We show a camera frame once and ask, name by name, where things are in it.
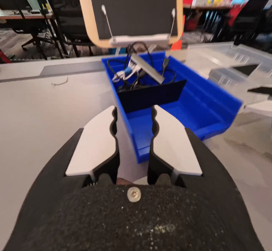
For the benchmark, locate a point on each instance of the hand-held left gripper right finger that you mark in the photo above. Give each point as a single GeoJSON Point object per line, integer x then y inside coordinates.
{"type": "Point", "coordinates": [176, 149]}

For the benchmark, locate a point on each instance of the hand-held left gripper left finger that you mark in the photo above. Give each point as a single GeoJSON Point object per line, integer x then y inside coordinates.
{"type": "Point", "coordinates": [93, 149]}

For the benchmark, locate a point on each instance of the blue plastic bin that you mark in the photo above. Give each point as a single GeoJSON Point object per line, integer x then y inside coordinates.
{"type": "Point", "coordinates": [191, 111]}

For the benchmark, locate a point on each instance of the grey aluminium USB hub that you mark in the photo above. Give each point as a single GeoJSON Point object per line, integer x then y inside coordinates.
{"type": "Point", "coordinates": [148, 69]}

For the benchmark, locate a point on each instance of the black bin divider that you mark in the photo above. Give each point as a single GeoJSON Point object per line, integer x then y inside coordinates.
{"type": "Point", "coordinates": [261, 90]}
{"type": "Point", "coordinates": [244, 69]}
{"type": "Point", "coordinates": [148, 98]}

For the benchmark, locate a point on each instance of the orange traffic cone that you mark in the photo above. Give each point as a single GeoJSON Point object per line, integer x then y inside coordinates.
{"type": "Point", "coordinates": [177, 45]}

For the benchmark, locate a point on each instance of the wooden table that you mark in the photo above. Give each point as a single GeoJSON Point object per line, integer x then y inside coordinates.
{"type": "Point", "coordinates": [21, 15]}

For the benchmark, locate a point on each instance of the black board with wooden frame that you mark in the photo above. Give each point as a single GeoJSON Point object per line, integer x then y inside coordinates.
{"type": "Point", "coordinates": [131, 7]}

